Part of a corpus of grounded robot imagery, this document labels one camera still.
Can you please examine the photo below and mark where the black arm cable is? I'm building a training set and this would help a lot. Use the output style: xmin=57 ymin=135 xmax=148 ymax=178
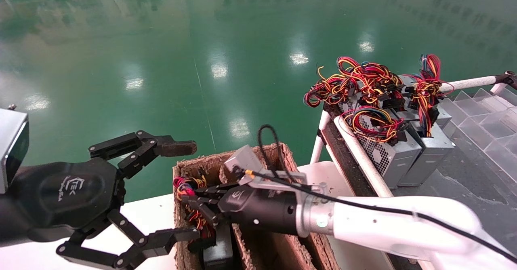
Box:
xmin=244 ymin=124 xmax=517 ymax=263

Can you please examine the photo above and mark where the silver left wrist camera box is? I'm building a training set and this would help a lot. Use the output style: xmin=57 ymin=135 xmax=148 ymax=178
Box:
xmin=0 ymin=103 xmax=29 ymax=194

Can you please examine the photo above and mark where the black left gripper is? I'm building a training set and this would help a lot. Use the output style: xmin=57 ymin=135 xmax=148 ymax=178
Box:
xmin=10 ymin=131 xmax=200 ymax=270

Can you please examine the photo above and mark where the short white tube rail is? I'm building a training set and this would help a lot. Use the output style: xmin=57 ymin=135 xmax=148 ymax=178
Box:
xmin=438 ymin=75 xmax=507 ymax=94

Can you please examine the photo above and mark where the black rail joint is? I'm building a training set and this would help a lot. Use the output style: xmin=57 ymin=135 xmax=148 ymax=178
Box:
xmin=495 ymin=71 xmax=517 ymax=91

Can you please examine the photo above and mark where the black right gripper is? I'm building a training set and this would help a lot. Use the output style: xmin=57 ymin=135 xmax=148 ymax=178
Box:
xmin=179 ymin=182 xmax=300 ymax=236

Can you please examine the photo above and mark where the brown cardboard box with dividers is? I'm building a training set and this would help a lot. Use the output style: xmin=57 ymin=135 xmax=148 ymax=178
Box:
xmin=173 ymin=142 xmax=340 ymax=270

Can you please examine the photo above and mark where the white conveyor frame leg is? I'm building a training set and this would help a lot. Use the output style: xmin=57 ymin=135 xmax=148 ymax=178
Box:
xmin=310 ymin=109 xmax=332 ymax=165

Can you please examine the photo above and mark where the black conveyor belt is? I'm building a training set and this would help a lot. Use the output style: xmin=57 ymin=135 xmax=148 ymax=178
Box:
xmin=321 ymin=102 xmax=517 ymax=258

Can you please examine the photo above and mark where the perforated gray power supply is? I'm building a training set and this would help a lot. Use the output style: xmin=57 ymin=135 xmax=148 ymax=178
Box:
xmin=341 ymin=105 xmax=421 ymax=189

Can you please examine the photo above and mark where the clear plastic divider tray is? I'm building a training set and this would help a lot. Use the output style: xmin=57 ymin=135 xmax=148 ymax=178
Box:
xmin=438 ymin=83 xmax=517 ymax=181

